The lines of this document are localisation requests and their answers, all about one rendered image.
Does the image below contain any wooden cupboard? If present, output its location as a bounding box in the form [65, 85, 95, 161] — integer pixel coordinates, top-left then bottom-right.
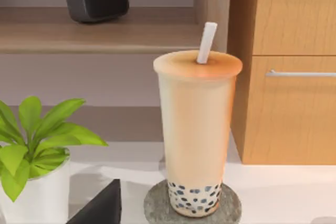
[228, 0, 336, 164]

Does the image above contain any long metal handle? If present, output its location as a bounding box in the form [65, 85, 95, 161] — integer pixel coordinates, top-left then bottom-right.
[265, 69, 336, 78]

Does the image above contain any black speaker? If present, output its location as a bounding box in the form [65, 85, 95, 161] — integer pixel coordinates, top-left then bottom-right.
[66, 0, 130, 24]

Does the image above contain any wooden drawer front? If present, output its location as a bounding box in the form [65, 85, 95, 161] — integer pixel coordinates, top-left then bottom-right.
[241, 55, 336, 164]

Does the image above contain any grey stone coaster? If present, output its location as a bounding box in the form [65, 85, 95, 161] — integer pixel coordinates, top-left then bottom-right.
[143, 180, 243, 224]

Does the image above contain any green plant in white pot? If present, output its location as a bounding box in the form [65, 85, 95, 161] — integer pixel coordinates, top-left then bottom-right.
[0, 95, 109, 224]

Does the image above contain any wooden open shelf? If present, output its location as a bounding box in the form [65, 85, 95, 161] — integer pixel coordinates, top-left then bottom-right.
[0, 0, 233, 143]

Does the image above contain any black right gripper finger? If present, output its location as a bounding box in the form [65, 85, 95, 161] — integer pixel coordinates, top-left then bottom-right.
[66, 178, 121, 224]

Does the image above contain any bubble tea cup with straw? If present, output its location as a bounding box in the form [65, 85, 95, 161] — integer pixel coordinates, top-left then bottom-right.
[153, 22, 243, 215]

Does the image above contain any wooden cupboard door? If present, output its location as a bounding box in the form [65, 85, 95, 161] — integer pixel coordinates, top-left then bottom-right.
[251, 0, 336, 57]

